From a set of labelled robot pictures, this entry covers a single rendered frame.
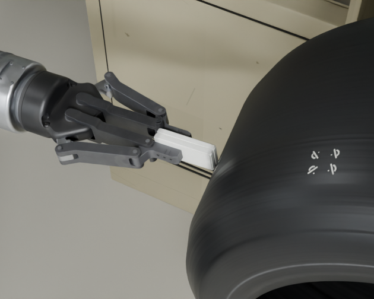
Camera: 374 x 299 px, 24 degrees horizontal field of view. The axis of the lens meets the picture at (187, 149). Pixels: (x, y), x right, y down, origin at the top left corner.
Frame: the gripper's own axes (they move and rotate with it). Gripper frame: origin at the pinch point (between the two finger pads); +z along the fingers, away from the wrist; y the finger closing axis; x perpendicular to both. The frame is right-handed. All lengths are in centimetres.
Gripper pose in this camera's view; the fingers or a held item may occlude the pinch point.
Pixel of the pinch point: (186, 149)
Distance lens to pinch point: 95.5
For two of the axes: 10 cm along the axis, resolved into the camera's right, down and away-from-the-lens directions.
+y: 4.3, -7.6, 4.9
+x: 1.2, 5.8, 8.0
